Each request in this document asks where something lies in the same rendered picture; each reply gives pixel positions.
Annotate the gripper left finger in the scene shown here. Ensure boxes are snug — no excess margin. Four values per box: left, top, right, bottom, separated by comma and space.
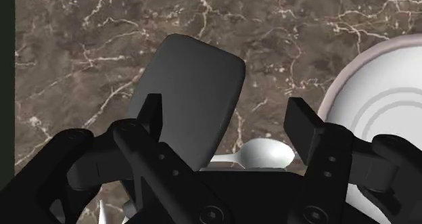
0, 93, 235, 224

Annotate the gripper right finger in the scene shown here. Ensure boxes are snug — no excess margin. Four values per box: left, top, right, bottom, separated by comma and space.
283, 97, 422, 224

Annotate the white spoon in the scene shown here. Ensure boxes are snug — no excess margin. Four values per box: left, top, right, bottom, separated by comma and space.
208, 137, 296, 170

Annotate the silver pointed utensil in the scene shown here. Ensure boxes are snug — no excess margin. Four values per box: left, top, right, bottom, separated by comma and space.
98, 199, 108, 224

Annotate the white bowl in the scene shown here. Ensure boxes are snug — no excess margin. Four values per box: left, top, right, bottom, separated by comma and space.
317, 32, 422, 224

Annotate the dark grey spatula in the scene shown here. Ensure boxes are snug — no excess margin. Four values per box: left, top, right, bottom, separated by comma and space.
126, 32, 247, 172

